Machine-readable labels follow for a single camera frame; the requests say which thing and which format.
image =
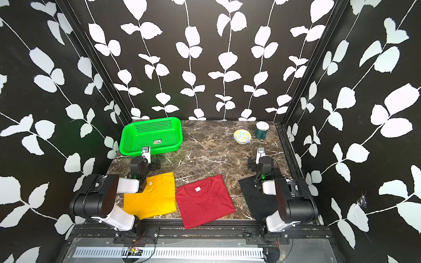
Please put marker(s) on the black t-shirt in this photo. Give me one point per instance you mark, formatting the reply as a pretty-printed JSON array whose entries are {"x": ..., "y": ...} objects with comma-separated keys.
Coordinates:
[{"x": 259, "y": 204}]

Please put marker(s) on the yellow t-shirt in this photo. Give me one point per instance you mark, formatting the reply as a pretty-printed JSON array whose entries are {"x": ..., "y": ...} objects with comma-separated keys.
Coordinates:
[{"x": 157, "y": 199}]

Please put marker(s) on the green plastic basket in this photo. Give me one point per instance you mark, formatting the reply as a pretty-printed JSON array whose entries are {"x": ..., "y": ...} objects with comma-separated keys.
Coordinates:
[{"x": 161, "y": 135}]

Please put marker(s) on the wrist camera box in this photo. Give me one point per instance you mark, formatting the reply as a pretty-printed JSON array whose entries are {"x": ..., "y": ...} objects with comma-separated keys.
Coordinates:
[
  {"x": 260, "y": 153},
  {"x": 146, "y": 154}
]

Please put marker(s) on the dark green mug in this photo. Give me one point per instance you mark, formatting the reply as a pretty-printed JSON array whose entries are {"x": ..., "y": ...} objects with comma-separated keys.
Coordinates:
[{"x": 261, "y": 130}]

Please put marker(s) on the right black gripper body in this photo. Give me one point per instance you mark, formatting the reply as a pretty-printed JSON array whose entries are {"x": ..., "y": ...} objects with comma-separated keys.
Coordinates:
[{"x": 255, "y": 167}]

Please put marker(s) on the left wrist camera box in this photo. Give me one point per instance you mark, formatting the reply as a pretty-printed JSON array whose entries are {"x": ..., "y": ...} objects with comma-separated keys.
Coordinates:
[{"x": 146, "y": 154}]

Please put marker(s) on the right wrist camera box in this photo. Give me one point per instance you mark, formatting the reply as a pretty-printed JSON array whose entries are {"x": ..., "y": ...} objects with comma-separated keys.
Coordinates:
[{"x": 260, "y": 153}]

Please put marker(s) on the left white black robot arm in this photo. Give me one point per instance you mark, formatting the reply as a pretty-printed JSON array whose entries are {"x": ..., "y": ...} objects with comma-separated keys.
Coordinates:
[{"x": 96, "y": 197}]

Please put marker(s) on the white perforated rail strip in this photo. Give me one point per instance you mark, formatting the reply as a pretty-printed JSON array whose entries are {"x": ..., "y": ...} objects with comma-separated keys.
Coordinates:
[{"x": 251, "y": 254}]

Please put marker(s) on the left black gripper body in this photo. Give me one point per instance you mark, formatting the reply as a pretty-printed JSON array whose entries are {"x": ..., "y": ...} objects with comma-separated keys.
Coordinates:
[{"x": 151, "y": 166}]

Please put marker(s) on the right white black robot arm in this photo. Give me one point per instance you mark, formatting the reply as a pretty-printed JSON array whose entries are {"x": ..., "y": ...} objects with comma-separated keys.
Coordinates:
[{"x": 295, "y": 204}]

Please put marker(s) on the patterned yellow blue bowl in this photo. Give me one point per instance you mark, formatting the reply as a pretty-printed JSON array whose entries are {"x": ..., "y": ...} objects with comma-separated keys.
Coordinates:
[{"x": 242, "y": 136}]

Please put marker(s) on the black front mounting rail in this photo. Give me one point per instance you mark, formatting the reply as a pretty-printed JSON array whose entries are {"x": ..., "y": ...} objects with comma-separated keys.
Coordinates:
[{"x": 250, "y": 231}]

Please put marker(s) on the small circuit board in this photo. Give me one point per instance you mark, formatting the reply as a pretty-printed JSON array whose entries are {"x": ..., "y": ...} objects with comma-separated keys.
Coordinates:
[{"x": 133, "y": 252}]

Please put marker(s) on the red t-shirt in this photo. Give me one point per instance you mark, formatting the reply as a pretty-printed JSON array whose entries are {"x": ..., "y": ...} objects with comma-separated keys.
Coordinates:
[{"x": 204, "y": 201}]

